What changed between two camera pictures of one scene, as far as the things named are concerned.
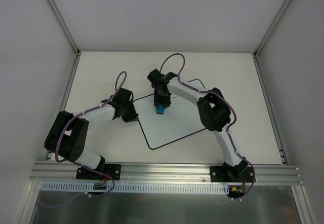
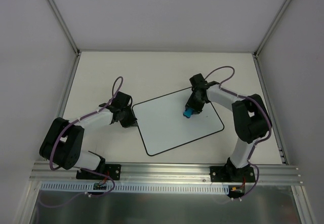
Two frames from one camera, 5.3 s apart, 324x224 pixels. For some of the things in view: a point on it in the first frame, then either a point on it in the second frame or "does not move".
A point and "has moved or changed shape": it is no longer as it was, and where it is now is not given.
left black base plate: x=113 y=171 does not move
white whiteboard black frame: x=181 y=118 has moved or changed shape
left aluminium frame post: x=59 y=15 does not move
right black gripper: x=162 y=101 → x=195 y=106
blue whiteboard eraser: x=160 y=109 → x=188 y=113
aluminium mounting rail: x=52 y=173 does not move
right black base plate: x=218 y=174 does not move
